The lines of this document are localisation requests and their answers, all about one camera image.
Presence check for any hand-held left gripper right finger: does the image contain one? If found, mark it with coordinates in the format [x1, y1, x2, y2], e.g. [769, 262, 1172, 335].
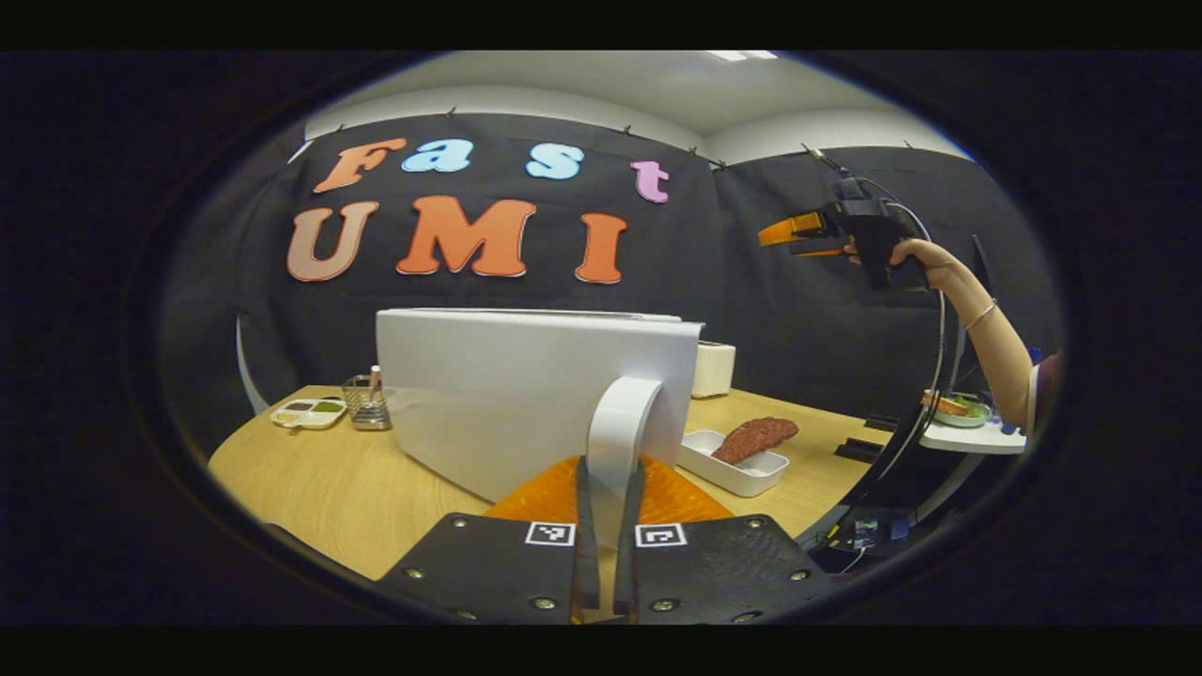
[614, 456, 837, 626]

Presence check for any white rectangular tray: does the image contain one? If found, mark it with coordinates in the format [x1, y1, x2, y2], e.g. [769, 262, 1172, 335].
[677, 429, 791, 498]

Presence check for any white microwave oven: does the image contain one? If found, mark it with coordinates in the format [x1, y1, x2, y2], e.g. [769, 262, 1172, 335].
[376, 307, 705, 551]

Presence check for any electronics board with wires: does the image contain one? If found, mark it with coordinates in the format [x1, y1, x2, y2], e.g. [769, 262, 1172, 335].
[812, 507, 912, 576]

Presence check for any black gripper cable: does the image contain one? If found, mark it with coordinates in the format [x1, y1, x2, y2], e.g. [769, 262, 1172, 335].
[840, 174, 949, 513]

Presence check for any brown meat slab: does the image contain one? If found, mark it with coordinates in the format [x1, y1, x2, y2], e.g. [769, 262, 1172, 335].
[711, 417, 800, 466]

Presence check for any wire mesh utensil holder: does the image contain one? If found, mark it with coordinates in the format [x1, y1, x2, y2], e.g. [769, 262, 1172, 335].
[341, 366, 393, 432]

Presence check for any white curved cable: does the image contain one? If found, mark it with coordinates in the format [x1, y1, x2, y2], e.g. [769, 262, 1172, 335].
[235, 315, 270, 416]

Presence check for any white round side table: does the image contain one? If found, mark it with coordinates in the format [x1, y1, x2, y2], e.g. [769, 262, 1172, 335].
[918, 418, 1026, 456]

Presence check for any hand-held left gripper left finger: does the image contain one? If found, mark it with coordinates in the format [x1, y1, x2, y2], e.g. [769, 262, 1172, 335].
[376, 454, 601, 626]

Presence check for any person's shirt sleeve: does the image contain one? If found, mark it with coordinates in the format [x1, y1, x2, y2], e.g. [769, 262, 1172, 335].
[1027, 349, 1067, 444]

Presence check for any white condiment palette plate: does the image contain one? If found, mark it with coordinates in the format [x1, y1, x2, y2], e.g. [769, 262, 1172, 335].
[270, 397, 348, 431]

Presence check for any black backdrop cloth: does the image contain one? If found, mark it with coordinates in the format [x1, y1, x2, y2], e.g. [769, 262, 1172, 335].
[160, 113, 1067, 456]

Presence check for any bowl of mixed food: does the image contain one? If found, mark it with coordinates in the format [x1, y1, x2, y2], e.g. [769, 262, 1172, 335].
[923, 392, 994, 429]

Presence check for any white toaster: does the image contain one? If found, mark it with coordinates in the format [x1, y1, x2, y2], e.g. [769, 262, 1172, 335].
[692, 341, 737, 399]

